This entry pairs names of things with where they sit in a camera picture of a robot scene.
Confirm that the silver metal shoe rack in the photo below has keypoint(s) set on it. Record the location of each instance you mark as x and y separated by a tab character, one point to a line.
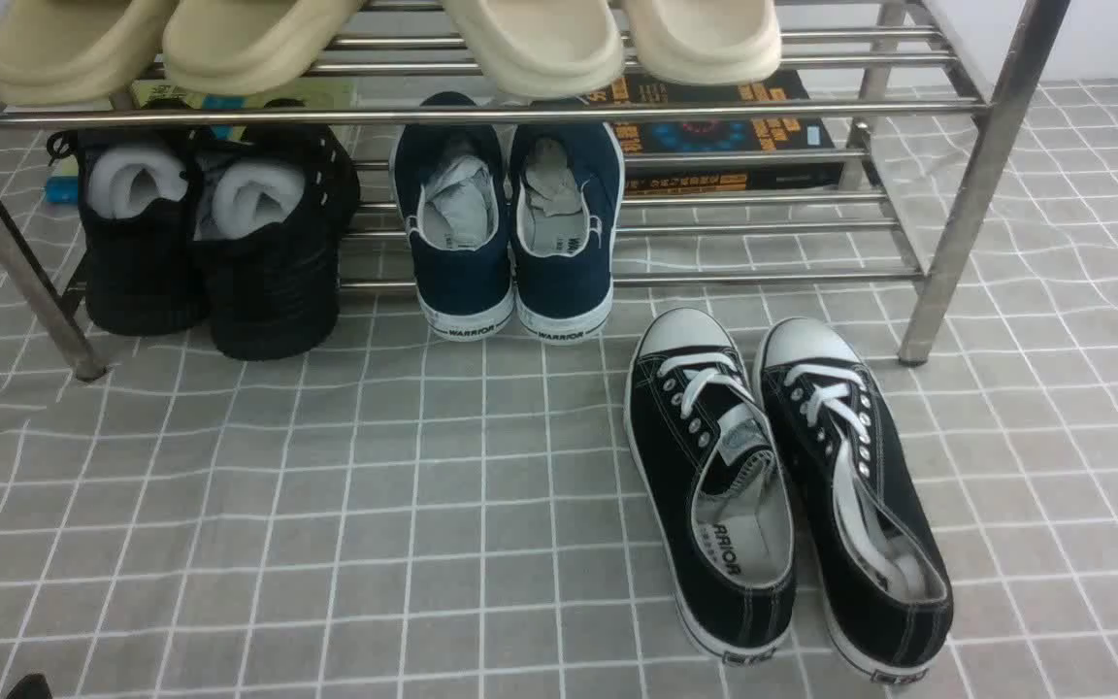
915	68

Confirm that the cream foam slipper right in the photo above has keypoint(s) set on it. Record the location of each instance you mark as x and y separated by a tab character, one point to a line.
706	42

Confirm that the black book orange text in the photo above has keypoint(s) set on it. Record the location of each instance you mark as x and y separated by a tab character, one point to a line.
714	136

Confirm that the navy canvas shoe right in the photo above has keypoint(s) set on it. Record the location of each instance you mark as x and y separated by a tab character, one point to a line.
567	187

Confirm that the black canvas sneaker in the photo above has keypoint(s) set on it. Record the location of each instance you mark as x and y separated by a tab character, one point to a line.
886	593
705	452

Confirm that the cream foam slipper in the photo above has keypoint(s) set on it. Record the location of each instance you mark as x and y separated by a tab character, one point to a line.
541	49
706	42

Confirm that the tan foam slipper far left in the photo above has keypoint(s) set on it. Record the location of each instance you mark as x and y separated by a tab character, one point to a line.
66	52

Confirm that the navy canvas shoe left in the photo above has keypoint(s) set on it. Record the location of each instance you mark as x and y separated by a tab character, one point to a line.
448	183

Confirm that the black canvas sneaker left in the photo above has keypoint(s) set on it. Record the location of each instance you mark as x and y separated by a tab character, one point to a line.
705	452

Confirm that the tan foam slipper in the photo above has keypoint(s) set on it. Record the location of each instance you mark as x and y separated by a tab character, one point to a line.
248	47
66	52

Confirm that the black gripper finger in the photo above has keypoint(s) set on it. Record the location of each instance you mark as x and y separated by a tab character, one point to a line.
31	686

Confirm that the green and blue book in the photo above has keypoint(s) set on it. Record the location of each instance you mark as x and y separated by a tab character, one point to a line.
322	93

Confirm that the black canvas sneaker right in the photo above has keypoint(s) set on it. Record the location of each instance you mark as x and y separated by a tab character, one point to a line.
886	593

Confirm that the grey checked floor cloth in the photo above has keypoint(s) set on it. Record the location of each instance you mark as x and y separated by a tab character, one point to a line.
393	516

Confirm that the black knit sneaker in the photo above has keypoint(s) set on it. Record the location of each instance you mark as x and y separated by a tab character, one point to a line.
136	197
271	213

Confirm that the navy canvas shoe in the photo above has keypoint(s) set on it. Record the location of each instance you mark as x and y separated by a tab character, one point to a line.
448	183
567	187

